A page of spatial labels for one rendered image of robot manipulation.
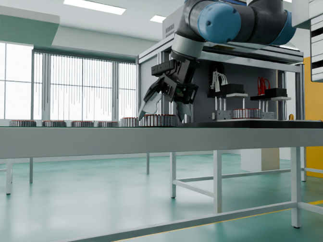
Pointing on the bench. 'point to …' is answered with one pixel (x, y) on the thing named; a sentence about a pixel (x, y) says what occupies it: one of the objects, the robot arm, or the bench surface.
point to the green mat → (114, 127)
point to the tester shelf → (293, 56)
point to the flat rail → (247, 62)
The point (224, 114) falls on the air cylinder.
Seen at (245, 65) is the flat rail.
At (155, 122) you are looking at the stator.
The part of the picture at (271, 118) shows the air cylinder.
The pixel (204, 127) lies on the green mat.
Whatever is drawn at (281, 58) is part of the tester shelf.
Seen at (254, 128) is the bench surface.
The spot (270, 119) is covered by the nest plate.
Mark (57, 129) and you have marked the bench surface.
